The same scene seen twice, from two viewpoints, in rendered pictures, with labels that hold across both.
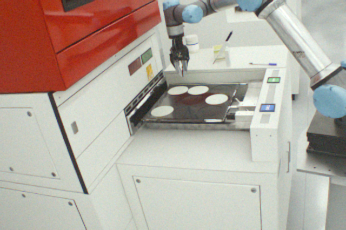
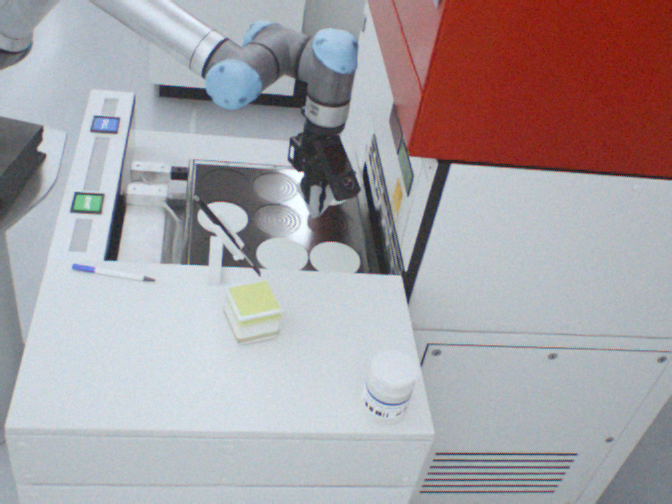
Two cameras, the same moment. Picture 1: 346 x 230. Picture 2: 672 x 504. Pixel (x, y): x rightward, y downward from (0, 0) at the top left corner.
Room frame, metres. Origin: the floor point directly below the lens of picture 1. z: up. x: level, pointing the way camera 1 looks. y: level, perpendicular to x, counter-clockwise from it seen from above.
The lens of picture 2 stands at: (2.50, -0.78, 1.94)
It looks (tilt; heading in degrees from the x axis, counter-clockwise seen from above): 41 degrees down; 142
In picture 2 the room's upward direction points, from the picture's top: 12 degrees clockwise
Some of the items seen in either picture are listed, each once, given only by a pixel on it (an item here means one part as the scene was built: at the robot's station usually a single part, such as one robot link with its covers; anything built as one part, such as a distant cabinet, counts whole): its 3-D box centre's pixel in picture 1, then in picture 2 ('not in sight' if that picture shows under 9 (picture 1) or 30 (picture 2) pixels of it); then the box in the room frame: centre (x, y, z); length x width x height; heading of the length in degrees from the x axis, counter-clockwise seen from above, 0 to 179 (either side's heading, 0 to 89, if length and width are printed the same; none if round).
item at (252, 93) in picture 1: (251, 105); (143, 230); (1.35, -0.36, 0.87); 0.36 x 0.08 x 0.03; 155
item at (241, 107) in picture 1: (248, 106); (147, 194); (1.28, -0.32, 0.89); 0.08 x 0.03 x 0.03; 65
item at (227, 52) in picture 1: (224, 53); (226, 250); (1.62, -0.31, 1.03); 0.06 x 0.04 x 0.13; 65
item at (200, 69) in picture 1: (230, 69); (227, 369); (1.75, -0.36, 0.89); 0.62 x 0.35 x 0.14; 65
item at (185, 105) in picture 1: (192, 100); (277, 220); (1.44, -0.11, 0.90); 0.34 x 0.34 x 0.01; 65
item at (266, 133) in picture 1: (272, 108); (98, 191); (1.23, -0.41, 0.89); 0.55 x 0.09 x 0.14; 155
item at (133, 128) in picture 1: (149, 102); (377, 223); (1.52, 0.09, 0.89); 0.44 x 0.02 x 0.10; 155
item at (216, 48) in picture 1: (220, 53); (252, 312); (1.74, -0.32, 1.00); 0.07 x 0.07 x 0.07; 84
